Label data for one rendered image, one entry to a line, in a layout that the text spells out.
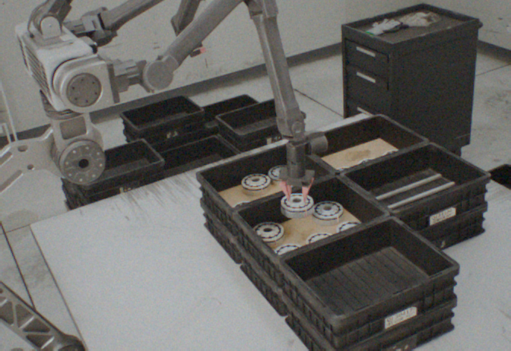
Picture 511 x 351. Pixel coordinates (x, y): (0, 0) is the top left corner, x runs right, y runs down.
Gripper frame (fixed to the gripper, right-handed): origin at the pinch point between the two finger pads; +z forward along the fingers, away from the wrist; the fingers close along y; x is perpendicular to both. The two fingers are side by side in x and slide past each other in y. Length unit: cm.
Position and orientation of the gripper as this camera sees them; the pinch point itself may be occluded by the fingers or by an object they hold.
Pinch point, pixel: (296, 198)
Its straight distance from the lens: 212.7
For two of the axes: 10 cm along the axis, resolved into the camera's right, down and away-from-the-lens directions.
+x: -3.2, 4.6, -8.3
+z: 0.6, 8.8, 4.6
